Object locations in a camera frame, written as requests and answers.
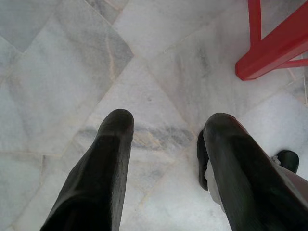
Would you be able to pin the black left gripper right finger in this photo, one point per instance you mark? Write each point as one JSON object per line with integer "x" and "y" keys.
{"x": 240, "y": 173}

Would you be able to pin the grey robot leg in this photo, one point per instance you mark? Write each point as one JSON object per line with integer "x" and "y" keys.
{"x": 299, "y": 179}

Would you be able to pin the black robot foot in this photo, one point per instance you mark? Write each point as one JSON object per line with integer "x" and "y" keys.
{"x": 288, "y": 160}
{"x": 201, "y": 156}

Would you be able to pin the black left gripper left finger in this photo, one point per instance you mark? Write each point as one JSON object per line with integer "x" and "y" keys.
{"x": 106, "y": 168}

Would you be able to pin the red plastic stool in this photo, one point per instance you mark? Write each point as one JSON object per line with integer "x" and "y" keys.
{"x": 264, "y": 54}

